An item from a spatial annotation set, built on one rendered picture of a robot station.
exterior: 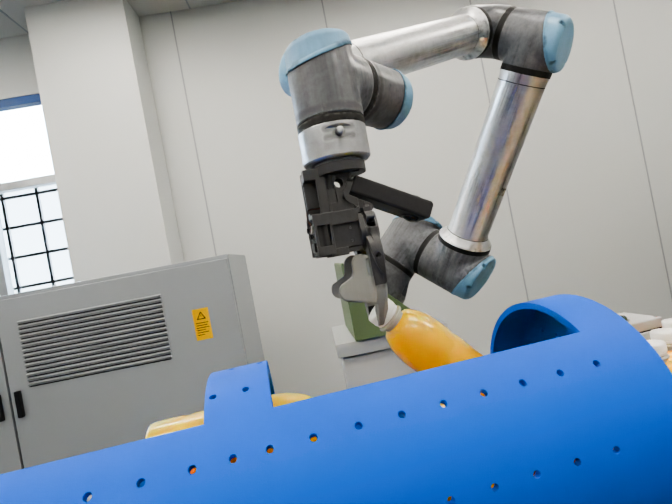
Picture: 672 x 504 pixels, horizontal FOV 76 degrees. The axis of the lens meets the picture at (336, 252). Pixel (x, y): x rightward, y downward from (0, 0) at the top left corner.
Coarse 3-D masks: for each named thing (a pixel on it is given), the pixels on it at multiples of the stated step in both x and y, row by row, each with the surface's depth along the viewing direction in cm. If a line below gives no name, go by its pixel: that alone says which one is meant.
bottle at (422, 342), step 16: (400, 320) 56; (416, 320) 55; (432, 320) 56; (400, 336) 55; (416, 336) 55; (432, 336) 55; (448, 336) 56; (400, 352) 56; (416, 352) 55; (432, 352) 54; (448, 352) 55; (464, 352) 56; (416, 368) 56
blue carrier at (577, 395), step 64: (512, 320) 64; (576, 320) 49; (256, 384) 45; (384, 384) 43; (448, 384) 43; (512, 384) 43; (576, 384) 43; (640, 384) 43; (128, 448) 39; (192, 448) 39; (256, 448) 39; (320, 448) 39; (384, 448) 39; (448, 448) 39; (512, 448) 40; (576, 448) 40; (640, 448) 41
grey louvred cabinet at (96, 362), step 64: (0, 320) 196; (64, 320) 198; (128, 320) 198; (192, 320) 200; (256, 320) 250; (0, 384) 196; (64, 384) 197; (128, 384) 199; (192, 384) 200; (0, 448) 195; (64, 448) 197
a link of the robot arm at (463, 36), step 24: (432, 24) 89; (456, 24) 93; (480, 24) 97; (360, 48) 75; (384, 48) 78; (408, 48) 83; (432, 48) 87; (456, 48) 94; (480, 48) 100; (408, 72) 87
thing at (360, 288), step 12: (360, 264) 54; (360, 276) 54; (372, 276) 54; (348, 288) 53; (360, 288) 54; (372, 288) 54; (384, 288) 53; (348, 300) 53; (360, 300) 53; (372, 300) 54; (384, 300) 53; (384, 312) 54
